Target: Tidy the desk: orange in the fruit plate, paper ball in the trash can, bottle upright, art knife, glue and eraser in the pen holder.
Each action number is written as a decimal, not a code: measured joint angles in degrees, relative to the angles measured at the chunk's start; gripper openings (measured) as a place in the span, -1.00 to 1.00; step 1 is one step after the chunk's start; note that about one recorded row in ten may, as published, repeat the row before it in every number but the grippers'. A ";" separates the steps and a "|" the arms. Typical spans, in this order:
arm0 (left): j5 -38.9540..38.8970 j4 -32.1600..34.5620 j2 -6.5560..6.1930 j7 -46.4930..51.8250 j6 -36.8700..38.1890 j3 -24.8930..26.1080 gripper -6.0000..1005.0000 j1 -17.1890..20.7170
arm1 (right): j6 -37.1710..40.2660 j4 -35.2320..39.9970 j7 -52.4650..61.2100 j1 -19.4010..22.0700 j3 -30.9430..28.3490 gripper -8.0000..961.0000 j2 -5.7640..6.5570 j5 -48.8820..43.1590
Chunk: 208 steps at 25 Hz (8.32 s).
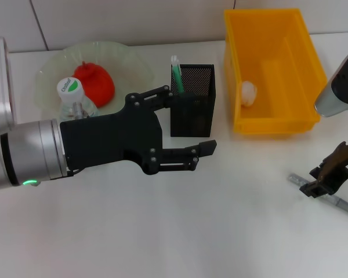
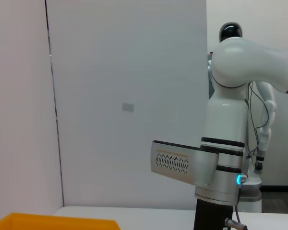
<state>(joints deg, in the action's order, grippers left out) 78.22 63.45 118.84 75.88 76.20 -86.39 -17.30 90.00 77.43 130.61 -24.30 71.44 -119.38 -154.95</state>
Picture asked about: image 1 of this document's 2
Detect clear water bottle green label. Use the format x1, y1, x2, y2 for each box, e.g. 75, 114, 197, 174
56, 76, 101, 121

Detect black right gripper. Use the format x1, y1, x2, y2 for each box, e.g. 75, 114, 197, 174
299, 137, 348, 199

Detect black mesh pen holder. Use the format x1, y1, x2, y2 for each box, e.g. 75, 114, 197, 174
170, 63, 217, 138

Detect grey marker pen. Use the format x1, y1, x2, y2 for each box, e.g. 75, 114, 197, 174
288, 173, 348, 217

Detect white paper ball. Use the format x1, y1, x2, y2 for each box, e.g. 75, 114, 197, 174
241, 81, 258, 108

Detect yellow plastic bin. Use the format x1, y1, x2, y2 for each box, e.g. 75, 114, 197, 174
223, 8, 328, 136

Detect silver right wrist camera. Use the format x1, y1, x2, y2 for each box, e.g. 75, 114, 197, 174
314, 46, 348, 117

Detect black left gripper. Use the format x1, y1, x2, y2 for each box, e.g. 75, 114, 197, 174
59, 85, 175, 176

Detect mint green utility knife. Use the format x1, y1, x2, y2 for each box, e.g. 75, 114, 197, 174
170, 56, 187, 96

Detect red-orange toy orange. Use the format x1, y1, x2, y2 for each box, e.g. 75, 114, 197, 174
72, 61, 116, 107

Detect pale green glass fruit plate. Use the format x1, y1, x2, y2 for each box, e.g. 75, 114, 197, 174
34, 41, 156, 119

